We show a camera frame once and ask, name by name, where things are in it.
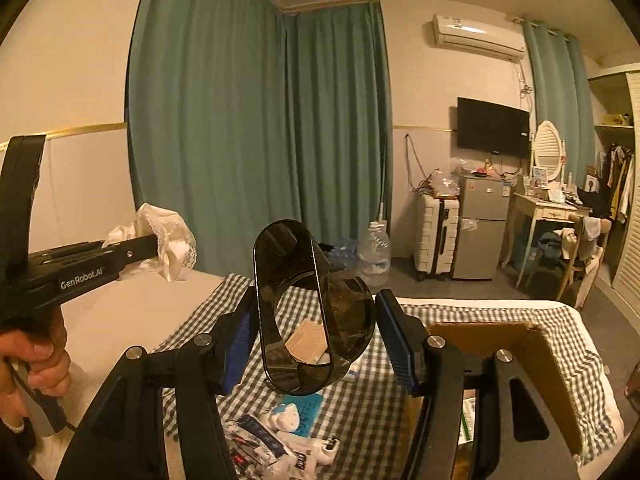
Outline black patterned plastic pouch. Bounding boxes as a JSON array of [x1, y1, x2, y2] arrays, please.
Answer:
[[222, 415, 297, 479]]

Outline white bear star toy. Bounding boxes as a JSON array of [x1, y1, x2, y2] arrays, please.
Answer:
[[262, 403, 300, 432]]

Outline white lace cloth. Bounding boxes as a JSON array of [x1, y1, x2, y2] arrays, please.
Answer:
[[102, 203, 198, 283]]

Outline person left hand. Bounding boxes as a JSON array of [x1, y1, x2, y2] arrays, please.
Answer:
[[0, 307, 72, 429]]

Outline brown cardboard box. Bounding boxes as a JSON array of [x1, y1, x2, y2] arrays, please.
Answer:
[[392, 322, 579, 479]]

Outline green checkered cloth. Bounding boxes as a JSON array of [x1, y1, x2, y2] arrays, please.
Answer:
[[154, 273, 625, 479]]

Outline large clear water jug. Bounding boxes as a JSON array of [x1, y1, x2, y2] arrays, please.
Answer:
[[357, 203, 392, 288]]

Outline crumpled blue water bottles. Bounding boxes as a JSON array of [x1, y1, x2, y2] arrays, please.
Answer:
[[328, 238, 358, 270]]

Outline white suitcase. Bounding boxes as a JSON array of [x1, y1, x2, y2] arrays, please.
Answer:
[[413, 194, 459, 281]]

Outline silver mini fridge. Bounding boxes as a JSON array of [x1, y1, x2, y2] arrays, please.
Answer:
[[451, 176, 511, 281]]

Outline white dressing table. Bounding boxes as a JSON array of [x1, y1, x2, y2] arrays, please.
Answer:
[[501, 192, 594, 288]]

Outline wooden chair with clothes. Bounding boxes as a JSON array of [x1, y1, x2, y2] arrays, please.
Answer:
[[553, 214, 612, 310]]

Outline white louvered wardrobe door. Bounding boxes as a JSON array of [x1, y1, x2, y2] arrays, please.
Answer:
[[610, 69, 640, 316]]

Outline white oval vanity mirror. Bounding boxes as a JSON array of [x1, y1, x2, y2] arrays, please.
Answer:
[[532, 120, 565, 182]]

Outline large green curtain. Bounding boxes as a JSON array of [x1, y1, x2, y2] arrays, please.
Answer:
[[126, 0, 392, 275]]

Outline narrow green curtain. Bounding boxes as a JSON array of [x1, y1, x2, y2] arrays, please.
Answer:
[[522, 20, 596, 186]]

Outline white air conditioner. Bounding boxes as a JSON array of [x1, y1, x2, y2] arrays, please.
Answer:
[[432, 15, 526, 62]]

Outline black wall television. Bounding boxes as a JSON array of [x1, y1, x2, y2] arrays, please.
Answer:
[[457, 98, 530, 159]]

